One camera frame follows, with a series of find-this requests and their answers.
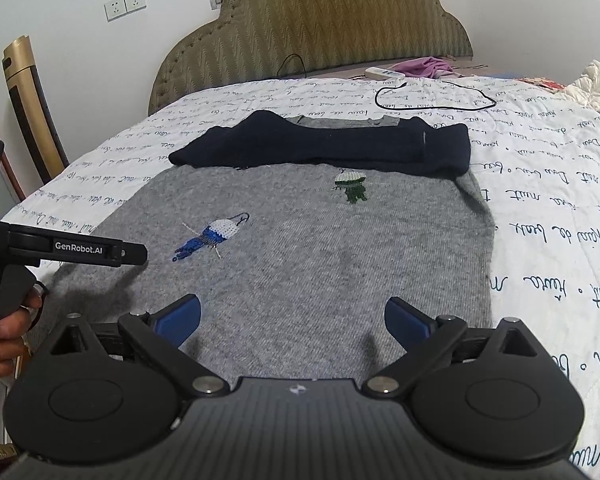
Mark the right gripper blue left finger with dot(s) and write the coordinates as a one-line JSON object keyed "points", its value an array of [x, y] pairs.
{"points": [[177, 321]]}

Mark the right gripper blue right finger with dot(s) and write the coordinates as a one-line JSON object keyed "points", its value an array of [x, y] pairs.
{"points": [[408, 326]]}

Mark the grey sweater with navy sleeves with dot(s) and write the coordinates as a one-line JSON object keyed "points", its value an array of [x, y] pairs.
{"points": [[294, 233]]}

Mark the pile of mixed clothes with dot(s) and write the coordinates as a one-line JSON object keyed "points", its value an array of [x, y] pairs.
{"points": [[585, 90]]}

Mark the person's left hand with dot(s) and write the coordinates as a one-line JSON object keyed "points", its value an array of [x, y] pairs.
{"points": [[12, 329]]}

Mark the white quilt with blue script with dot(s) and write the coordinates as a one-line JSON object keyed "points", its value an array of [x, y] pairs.
{"points": [[536, 157]]}

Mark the white power strip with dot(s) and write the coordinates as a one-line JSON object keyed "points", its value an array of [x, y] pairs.
{"points": [[379, 73]]}

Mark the purple garment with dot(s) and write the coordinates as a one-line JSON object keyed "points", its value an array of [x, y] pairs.
{"points": [[429, 67]]}

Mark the olive padded headboard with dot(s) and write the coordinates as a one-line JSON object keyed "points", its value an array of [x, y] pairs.
{"points": [[260, 39]]}

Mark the white wall socket pair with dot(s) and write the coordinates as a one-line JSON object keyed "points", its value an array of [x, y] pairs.
{"points": [[117, 8]]}

